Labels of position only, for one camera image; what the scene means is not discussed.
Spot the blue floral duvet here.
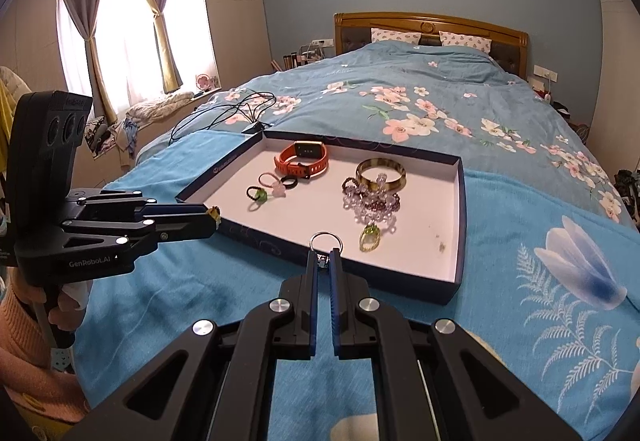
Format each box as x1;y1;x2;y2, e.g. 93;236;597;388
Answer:
137;41;640;232

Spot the person's left forearm pink sleeve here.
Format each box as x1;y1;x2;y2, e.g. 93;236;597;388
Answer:
0;288;78;424

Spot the dark clothes pile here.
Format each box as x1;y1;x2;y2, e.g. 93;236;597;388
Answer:
615;168;640;223

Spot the purple beaded bracelet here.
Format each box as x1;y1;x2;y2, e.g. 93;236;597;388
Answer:
341;173;402;235

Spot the silver ring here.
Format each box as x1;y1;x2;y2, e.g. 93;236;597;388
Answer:
309;231;344;268

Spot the tortoiseshell bangle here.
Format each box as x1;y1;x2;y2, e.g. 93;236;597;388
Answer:
355;158;407;194

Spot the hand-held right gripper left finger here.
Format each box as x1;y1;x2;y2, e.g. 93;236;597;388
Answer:
70;248;321;441

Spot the black charging cable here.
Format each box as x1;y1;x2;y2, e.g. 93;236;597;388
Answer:
169;91;277;146

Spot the bright window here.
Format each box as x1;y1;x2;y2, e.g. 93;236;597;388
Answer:
62;0;219;118

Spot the cream quilt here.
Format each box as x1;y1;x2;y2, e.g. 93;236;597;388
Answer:
127;91;195;122

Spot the wooden bed headboard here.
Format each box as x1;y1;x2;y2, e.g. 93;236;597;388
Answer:
333;12;530;80

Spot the purple and yellow curtain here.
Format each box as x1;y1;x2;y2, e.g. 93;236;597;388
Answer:
125;0;184;94
56;0;119;122

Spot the person's yellow clothing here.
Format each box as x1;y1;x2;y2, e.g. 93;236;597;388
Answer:
7;391;71;441

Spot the person's left hand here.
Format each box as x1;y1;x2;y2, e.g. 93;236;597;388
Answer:
47;281;93;348

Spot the navy blue tray box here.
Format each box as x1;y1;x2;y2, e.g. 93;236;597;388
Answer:
175;128;467;306

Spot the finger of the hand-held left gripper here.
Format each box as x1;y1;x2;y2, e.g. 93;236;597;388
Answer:
61;211;222;263
65;190;212;222

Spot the mixed clothes pile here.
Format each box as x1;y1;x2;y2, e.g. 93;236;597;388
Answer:
85;116;142;162

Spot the white dotted pillow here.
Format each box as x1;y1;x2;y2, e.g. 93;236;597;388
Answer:
371;27;422;46
439;31;493;54

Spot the green stone ring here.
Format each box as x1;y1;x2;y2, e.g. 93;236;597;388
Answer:
246;186;271;212

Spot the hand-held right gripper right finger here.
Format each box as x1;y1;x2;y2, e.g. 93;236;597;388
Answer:
330;248;591;441

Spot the yellow white garment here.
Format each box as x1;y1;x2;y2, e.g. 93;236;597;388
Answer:
0;66;28;156

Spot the pink ring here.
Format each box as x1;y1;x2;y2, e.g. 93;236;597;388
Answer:
258;172;291;198

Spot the orange smartwatch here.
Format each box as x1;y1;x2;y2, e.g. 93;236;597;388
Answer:
274;141;330;180

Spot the light blue printed blanket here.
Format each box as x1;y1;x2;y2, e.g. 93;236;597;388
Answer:
75;128;640;441

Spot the gold green ring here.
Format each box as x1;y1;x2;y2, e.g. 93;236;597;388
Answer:
358;223;383;253

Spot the row of cosmetics bottles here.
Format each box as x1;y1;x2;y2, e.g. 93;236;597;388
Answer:
270;43;326;72

